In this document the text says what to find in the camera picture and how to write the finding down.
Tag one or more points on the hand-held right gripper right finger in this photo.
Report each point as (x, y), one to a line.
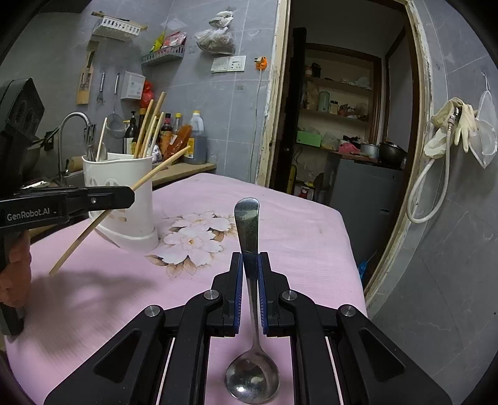
(266, 296)

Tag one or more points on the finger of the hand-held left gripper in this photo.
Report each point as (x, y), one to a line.
(109, 198)

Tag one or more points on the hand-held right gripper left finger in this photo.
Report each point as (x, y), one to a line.
(235, 296)

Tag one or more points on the white plastic utensil holder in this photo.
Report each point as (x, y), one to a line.
(132, 229)

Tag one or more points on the wooden chopstick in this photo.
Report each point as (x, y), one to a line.
(163, 165)
(144, 124)
(151, 134)
(102, 136)
(155, 117)
(157, 132)

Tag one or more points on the large metal spoon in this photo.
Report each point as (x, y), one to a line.
(247, 226)

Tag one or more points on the person's left hand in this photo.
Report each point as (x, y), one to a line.
(19, 280)

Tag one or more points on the white blue salt bag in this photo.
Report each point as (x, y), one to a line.
(156, 153)

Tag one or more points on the pink floral tablecloth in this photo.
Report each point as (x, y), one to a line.
(303, 241)

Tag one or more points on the dark pump bottle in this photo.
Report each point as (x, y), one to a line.
(131, 134)

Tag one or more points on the metal mesh strainer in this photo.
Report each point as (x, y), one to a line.
(115, 126)

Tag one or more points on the dark soy sauce bottle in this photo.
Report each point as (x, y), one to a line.
(142, 117)

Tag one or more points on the chrome kitchen faucet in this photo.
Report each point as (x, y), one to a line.
(74, 115)

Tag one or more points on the orange seasoning packet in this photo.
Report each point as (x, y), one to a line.
(179, 142)

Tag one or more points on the dark cap sauce bottle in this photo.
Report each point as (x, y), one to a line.
(167, 124)

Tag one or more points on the blue plastic bag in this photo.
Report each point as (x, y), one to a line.
(363, 270)

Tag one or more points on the clear yellow cap bottle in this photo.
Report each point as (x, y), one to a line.
(178, 122)

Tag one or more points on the large dark vinegar jug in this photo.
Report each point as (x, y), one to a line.
(196, 138)

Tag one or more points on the hanging metal kitchen tool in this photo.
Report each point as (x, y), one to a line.
(116, 83)
(101, 87)

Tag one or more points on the red doll box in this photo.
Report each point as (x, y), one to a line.
(304, 192)

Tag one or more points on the red plastic bag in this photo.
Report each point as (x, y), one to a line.
(148, 92)

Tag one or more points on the black cabinet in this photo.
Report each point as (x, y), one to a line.
(362, 194)

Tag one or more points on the green box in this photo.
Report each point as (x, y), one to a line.
(309, 138)

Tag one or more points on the yellow snack packet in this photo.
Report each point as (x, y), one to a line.
(157, 42)

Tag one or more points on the pink cloth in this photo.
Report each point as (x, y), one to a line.
(348, 148)

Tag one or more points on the red snack packet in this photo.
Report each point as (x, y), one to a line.
(174, 39)

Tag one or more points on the silver pot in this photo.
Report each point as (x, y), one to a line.
(369, 150)

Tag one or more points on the dark cooking pot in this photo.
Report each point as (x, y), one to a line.
(392, 152)

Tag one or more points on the hanging clear plastic bag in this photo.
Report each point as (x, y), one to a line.
(216, 39)

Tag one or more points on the green jar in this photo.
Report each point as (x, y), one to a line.
(323, 101)

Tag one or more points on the orange plug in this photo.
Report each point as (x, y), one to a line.
(261, 63)

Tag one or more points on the wooden shelf unit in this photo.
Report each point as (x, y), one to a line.
(338, 83)

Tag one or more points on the cream rubber gloves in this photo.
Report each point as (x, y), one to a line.
(459, 117)

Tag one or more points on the clear plastic bag on hook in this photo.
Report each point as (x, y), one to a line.
(484, 134)

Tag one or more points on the white wall box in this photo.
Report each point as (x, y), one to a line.
(133, 85)

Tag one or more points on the wooden wall knife rack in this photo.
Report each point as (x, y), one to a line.
(85, 78)

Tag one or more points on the grey wall basket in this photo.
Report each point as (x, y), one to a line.
(163, 57)

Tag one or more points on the white wall basket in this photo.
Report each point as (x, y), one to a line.
(116, 29)

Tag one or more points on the wooden door frame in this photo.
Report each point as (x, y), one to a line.
(272, 117)

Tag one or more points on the white wall socket panel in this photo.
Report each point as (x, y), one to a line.
(228, 64)

